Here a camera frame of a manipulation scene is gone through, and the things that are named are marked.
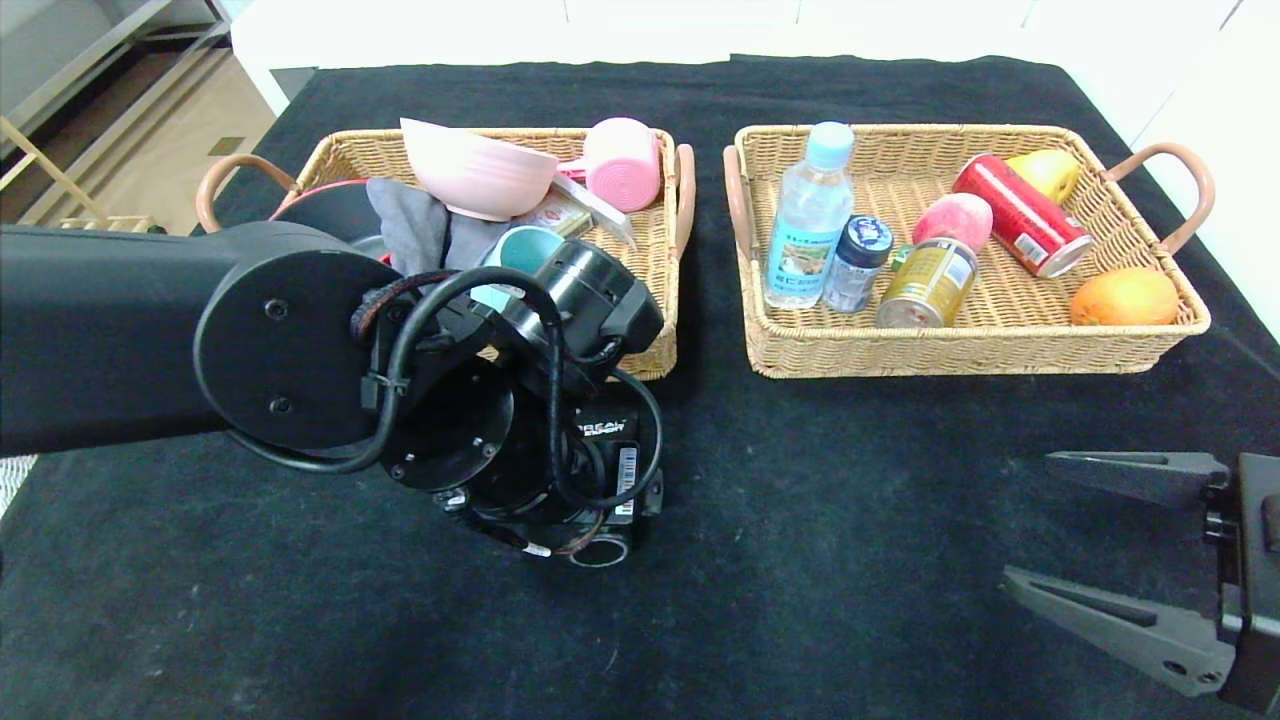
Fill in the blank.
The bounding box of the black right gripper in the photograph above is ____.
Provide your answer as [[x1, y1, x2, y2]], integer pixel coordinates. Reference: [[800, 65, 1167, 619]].
[[997, 450, 1280, 717]]

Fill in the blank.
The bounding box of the gold drink can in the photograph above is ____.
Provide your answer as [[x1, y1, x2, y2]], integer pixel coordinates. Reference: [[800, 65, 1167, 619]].
[[876, 237, 980, 330]]

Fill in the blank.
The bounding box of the small bottle dark blue cap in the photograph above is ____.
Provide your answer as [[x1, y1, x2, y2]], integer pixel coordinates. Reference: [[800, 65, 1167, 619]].
[[821, 215, 895, 315]]

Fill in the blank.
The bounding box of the clear water bottle blue cap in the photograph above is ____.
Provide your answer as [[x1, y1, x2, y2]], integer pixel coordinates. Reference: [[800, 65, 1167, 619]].
[[763, 121, 857, 310]]

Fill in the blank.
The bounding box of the black face wash tube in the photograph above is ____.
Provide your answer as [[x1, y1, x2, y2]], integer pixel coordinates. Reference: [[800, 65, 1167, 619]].
[[568, 408, 641, 569]]

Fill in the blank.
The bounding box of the pink bowl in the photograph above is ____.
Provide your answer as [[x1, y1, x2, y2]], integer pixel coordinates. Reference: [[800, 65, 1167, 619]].
[[400, 117, 560, 223]]

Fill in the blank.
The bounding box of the grey towel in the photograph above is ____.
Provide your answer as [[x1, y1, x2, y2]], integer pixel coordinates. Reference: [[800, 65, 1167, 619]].
[[365, 177, 513, 279]]

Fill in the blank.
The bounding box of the orange fruit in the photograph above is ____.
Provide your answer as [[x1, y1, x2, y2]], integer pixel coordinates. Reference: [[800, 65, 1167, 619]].
[[1068, 267, 1181, 327]]

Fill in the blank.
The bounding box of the red soda can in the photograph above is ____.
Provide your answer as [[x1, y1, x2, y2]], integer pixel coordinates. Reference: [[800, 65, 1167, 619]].
[[951, 154, 1095, 279]]

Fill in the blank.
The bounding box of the red apple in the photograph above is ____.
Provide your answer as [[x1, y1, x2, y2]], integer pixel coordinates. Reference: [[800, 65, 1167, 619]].
[[911, 193, 995, 253]]

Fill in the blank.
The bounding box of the yellow pear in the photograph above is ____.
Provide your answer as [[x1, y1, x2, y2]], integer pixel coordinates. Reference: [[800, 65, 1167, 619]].
[[1005, 150, 1082, 207]]

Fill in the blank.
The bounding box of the silver tube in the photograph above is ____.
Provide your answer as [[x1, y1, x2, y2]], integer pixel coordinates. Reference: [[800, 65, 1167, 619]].
[[553, 172, 638, 251]]

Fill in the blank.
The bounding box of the pink measuring cup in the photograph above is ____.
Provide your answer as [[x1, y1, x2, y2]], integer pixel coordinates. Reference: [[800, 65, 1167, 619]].
[[558, 118, 663, 213]]

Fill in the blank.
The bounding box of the small green tin box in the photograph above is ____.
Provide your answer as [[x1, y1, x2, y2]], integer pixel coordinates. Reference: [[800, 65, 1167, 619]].
[[518, 192, 593, 241]]

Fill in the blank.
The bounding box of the teal mug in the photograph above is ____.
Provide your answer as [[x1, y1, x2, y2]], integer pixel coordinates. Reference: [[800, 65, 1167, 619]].
[[470, 225, 568, 313]]

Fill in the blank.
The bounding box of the red cooking pot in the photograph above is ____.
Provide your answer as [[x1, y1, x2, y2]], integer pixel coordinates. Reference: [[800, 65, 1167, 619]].
[[270, 178, 393, 263]]

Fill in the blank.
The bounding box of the light wooden rack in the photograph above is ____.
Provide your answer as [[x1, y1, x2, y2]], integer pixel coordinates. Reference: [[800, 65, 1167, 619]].
[[0, 115, 161, 233]]

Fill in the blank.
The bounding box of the wicker basket with brown handles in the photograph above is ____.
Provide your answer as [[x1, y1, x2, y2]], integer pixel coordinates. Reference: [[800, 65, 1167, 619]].
[[195, 127, 697, 383], [722, 124, 1217, 379]]

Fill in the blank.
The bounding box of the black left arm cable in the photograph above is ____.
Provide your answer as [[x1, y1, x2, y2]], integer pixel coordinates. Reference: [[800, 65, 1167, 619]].
[[225, 265, 664, 511]]

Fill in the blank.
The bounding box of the grey metal shelf frame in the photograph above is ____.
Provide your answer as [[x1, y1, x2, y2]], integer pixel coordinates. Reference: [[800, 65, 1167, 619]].
[[0, 0, 236, 131]]

